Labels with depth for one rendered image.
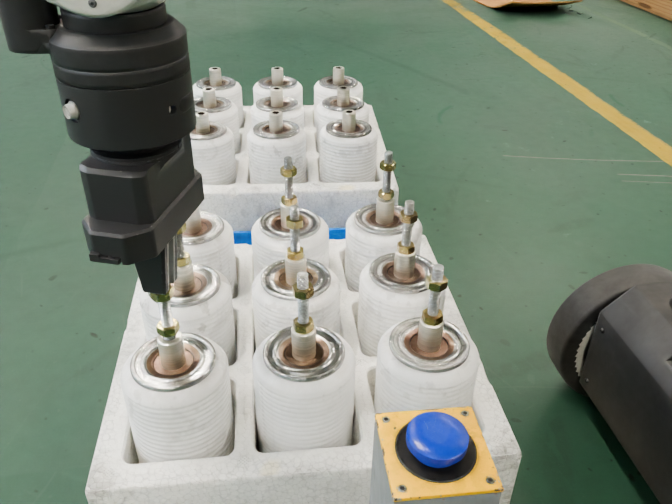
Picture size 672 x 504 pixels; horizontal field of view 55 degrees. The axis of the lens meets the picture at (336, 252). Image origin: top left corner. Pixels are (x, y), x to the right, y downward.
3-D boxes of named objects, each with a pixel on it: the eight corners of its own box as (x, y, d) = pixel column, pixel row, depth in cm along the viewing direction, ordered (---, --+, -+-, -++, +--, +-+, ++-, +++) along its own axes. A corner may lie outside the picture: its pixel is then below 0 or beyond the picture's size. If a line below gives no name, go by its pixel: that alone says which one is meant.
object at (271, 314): (244, 412, 77) (233, 291, 67) (284, 363, 84) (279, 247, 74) (315, 440, 73) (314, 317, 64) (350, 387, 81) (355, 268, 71)
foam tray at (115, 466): (415, 331, 101) (425, 233, 91) (494, 566, 68) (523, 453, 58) (162, 347, 97) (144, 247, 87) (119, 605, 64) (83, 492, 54)
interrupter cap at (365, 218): (386, 201, 85) (386, 197, 84) (427, 224, 80) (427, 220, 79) (341, 219, 81) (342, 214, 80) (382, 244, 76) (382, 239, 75)
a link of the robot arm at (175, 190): (170, 274, 44) (144, 106, 37) (44, 256, 46) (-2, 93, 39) (233, 191, 54) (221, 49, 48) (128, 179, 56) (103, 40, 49)
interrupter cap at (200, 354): (201, 328, 62) (201, 322, 62) (227, 377, 57) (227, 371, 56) (122, 351, 59) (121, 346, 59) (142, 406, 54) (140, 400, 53)
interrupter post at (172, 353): (183, 352, 59) (179, 324, 58) (190, 368, 58) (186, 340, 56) (157, 360, 58) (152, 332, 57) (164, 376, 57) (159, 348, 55)
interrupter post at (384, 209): (384, 215, 82) (386, 192, 80) (397, 222, 80) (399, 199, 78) (370, 221, 80) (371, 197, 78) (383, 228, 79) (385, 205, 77)
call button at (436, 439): (456, 427, 44) (459, 406, 43) (473, 476, 41) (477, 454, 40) (399, 432, 44) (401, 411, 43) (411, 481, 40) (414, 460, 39)
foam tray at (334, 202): (368, 180, 145) (371, 104, 135) (392, 280, 112) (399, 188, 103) (194, 183, 143) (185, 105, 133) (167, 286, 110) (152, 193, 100)
